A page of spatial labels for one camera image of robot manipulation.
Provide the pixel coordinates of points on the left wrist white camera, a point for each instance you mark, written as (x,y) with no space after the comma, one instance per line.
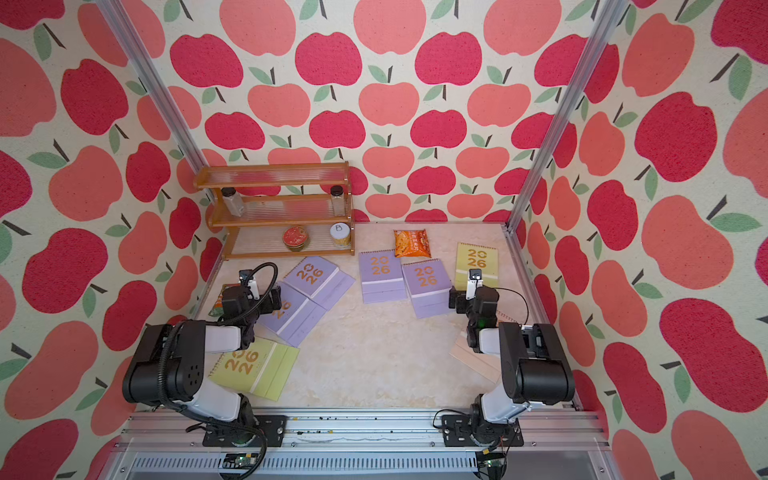
(248,282)

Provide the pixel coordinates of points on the wooden three-tier shelf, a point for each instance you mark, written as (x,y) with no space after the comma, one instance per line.
(304,199)

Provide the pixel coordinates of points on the yellow-green calendar right back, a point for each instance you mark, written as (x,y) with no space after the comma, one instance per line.
(470,256)

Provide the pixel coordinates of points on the yellow-green calendar left front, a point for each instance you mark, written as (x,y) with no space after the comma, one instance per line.
(261,370)

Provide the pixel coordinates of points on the white lid yellow can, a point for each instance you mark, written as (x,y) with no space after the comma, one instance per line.
(341,234)

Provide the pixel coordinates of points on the yellow-green calendar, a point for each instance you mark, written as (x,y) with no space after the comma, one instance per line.
(470,256)
(261,370)

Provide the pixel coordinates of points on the left glass spice jar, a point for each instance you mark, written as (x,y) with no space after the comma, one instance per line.
(233,201)

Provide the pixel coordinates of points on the aluminium front rail frame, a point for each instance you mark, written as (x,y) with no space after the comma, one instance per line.
(355,443)

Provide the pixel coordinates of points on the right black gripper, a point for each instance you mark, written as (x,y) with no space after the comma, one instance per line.
(459,298)

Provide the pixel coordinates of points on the left aluminium corner post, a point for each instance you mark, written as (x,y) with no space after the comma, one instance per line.
(130,41)

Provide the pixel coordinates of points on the glass spice jar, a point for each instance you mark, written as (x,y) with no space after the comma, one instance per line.
(233,201)
(337,193)

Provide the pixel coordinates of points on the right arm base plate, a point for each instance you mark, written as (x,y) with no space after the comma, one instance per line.
(462,431)

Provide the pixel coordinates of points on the pink 2026 calendar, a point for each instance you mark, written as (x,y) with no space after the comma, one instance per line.
(486,365)

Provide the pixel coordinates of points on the green red food packet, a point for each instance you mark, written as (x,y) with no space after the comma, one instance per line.
(217,309)

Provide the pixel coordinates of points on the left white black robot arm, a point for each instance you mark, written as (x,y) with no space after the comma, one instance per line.
(168,370)

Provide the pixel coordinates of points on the right aluminium corner post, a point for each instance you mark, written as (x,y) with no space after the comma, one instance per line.
(606,23)

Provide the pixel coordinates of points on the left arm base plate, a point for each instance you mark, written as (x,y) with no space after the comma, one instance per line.
(259,430)

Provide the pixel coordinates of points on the aluminium corner post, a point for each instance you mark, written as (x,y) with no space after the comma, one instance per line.
(130,41)
(606,23)

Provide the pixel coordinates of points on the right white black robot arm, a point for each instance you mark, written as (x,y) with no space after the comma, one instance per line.
(533,370)

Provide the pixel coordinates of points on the right glass spice jar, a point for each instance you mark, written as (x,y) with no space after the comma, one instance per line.
(337,193)

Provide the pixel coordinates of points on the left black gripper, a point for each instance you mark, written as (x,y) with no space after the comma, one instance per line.
(266,306)

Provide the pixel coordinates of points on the orange snack bag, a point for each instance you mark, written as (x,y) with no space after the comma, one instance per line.
(412,244)

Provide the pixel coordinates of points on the red flat tin can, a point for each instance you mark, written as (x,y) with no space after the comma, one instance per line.
(296,238)

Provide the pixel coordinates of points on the purple calendar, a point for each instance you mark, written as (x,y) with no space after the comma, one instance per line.
(428,286)
(381,277)
(296,318)
(320,280)

